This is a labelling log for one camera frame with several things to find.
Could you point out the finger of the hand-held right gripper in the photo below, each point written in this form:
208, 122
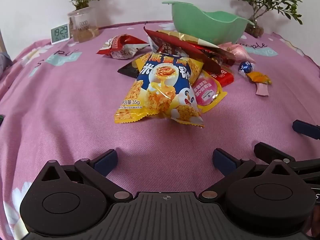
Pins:
270, 151
303, 128

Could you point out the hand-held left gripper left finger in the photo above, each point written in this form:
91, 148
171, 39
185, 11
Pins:
107, 162

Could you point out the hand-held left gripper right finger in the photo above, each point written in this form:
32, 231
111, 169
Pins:
223, 162

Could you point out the small pink candy wrapper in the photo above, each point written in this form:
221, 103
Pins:
262, 90

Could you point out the orange candy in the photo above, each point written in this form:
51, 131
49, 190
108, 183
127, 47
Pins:
258, 77

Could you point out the pink round label packet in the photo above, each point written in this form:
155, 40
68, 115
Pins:
206, 93

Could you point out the blue candy ball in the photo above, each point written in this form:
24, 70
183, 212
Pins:
246, 67

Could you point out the red snack bar packet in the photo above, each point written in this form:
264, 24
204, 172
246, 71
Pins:
222, 77

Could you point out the yellow snack packet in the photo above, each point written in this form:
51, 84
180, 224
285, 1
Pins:
162, 87

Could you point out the pale pink packet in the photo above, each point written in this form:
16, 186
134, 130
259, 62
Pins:
238, 51

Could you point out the long red packet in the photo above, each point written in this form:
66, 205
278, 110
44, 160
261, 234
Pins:
200, 52

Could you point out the long gold white packet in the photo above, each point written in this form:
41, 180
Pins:
180, 35

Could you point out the green plastic bowl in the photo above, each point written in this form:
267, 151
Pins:
200, 25

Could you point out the pink printed tablecloth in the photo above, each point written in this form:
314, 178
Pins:
62, 100

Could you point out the black gold packet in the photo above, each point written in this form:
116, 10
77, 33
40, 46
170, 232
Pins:
127, 69

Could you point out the red white crumpled packet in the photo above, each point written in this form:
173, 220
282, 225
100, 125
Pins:
120, 46

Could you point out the plant in glass vase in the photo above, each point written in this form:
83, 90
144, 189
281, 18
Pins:
260, 0

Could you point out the white digital clock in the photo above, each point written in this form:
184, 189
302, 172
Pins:
60, 33

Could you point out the plant in clear cup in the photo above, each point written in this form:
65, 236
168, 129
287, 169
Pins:
82, 22

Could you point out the grey cloth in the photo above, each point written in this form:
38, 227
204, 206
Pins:
4, 63

